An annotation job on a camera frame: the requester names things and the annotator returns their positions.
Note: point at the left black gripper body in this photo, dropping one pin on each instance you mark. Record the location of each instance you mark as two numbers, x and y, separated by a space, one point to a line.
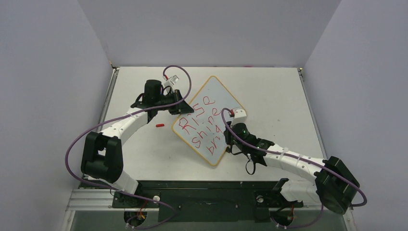
172 97

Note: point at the left aluminium rail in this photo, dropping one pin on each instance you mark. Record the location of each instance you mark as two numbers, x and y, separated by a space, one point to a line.
108 95

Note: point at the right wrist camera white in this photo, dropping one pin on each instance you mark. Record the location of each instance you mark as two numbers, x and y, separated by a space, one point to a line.
238 115

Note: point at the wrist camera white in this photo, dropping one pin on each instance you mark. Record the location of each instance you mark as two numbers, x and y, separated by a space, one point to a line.
170 81
238 115

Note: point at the front aluminium extrusion bar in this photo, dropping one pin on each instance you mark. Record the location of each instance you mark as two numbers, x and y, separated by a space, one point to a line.
90 200

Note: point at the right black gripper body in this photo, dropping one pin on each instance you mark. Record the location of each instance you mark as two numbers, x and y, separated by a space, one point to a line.
230 140

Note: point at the aluminium rail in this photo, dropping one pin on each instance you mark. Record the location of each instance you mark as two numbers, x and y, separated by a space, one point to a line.
108 95
302 80

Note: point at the right aluminium rail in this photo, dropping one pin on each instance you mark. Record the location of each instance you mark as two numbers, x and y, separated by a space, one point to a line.
302 80

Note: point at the yellow framed whiteboard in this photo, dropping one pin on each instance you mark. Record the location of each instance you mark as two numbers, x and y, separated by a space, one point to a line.
203 129

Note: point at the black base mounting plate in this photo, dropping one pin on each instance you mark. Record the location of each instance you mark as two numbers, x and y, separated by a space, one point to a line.
207 201

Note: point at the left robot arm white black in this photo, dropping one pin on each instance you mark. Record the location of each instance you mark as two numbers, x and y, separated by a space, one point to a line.
102 155

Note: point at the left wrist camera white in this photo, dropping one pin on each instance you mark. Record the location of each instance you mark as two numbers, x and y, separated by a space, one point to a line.
170 81

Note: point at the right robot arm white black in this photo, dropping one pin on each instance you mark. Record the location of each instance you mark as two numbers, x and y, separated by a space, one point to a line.
328 180

